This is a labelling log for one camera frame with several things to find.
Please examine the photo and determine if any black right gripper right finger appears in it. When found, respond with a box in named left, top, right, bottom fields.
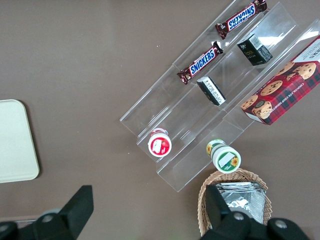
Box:
left=201, top=184, right=310, bottom=240

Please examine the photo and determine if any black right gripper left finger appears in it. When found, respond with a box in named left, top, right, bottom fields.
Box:
left=0, top=184, right=95, bottom=240

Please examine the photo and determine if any red plaid cookie box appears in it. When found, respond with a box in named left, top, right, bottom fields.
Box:
left=240, top=35, right=320, bottom=127

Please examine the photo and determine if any black box with white label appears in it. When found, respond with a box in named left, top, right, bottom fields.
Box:
left=196, top=76, right=227, bottom=107

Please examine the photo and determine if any woven wicker basket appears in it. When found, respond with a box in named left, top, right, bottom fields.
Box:
left=197, top=168, right=272, bottom=238

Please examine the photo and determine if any silver foil-wrapped sandwich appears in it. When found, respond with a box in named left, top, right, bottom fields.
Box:
left=215, top=181, right=267, bottom=225

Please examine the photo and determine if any Snickers chocolate bar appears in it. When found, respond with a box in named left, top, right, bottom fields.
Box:
left=176, top=41, right=224, bottom=86
left=215, top=0, right=268, bottom=41

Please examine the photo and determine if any red-lidded strawberry cup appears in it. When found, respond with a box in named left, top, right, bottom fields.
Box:
left=147, top=127, right=173, bottom=158

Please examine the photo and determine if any cream plastic tray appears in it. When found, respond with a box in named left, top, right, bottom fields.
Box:
left=0, top=99, right=41, bottom=184

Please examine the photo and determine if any clear acrylic stepped shelf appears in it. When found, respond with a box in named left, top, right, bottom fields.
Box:
left=119, top=0, right=320, bottom=193

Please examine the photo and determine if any green-lidded sunflower cup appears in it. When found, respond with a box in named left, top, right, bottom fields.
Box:
left=205, top=139, right=242, bottom=174

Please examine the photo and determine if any black box with gold print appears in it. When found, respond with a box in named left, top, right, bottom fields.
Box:
left=236, top=33, right=274, bottom=67

